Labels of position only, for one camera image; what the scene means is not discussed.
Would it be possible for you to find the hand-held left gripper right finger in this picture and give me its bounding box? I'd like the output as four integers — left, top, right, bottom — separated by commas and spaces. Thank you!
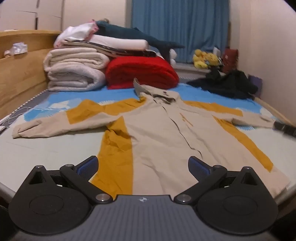
173, 156, 270, 205

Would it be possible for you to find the dark teal shark plush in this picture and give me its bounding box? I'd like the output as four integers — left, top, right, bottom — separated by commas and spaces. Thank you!
92, 20, 185, 59

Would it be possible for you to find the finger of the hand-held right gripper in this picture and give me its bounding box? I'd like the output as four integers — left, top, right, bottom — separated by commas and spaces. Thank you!
273, 122, 296, 137

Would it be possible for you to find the blue curtain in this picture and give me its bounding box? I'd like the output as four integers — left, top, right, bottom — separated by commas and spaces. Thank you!
131, 0, 229, 64

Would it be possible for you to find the white cloth with pink trim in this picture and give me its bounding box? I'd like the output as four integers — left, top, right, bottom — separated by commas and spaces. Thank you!
54, 21, 100, 48

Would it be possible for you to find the yellow plush toy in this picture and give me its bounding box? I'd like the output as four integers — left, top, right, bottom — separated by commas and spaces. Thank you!
193, 49, 208, 69
206, 53, 219, 68

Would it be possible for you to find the dark red bag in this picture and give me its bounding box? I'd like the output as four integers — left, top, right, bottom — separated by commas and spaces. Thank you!
221, 48, 238, 73

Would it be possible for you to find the white and pink folded bedding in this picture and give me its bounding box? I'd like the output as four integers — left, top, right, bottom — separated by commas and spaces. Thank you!
62, 35, 149, 52

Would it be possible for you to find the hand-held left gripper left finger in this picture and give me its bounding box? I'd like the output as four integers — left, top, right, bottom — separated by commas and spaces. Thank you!
18, 156, 114, 205

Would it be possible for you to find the white window sill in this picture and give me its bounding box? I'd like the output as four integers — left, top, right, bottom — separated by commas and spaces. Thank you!
172, 62, 210, 80

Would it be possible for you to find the beige and mustard jacket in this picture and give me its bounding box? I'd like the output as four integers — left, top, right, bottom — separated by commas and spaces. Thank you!
11, 77, 290, 202

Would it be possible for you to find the white cabinet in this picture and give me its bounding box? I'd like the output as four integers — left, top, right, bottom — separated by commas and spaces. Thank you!
0, 0, 64, 32

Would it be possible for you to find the crumpled clear plastic bag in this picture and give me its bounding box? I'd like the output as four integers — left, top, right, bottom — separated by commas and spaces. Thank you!
10, 42, 28, 56

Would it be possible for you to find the blue and white printed bedsheet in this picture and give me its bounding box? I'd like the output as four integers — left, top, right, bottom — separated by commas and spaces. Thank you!
0, 82, 296, 204

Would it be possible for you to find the purple foam block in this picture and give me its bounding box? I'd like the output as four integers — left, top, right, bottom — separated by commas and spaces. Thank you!
248, 75, 263, 96

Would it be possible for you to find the red folded blanket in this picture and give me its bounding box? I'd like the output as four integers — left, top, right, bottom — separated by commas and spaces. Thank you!
105, 56, 179, 90

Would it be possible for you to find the white folded quilt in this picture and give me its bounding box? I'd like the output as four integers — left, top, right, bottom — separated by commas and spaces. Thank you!
43, 48, 110, 92

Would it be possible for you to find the wooden bed headboard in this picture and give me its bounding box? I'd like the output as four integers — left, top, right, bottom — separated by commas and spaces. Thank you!
0, 30, 63, 120

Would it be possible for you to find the pile of dark clothes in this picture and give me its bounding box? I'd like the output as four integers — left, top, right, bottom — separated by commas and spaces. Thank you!
187, 68, 259, 100

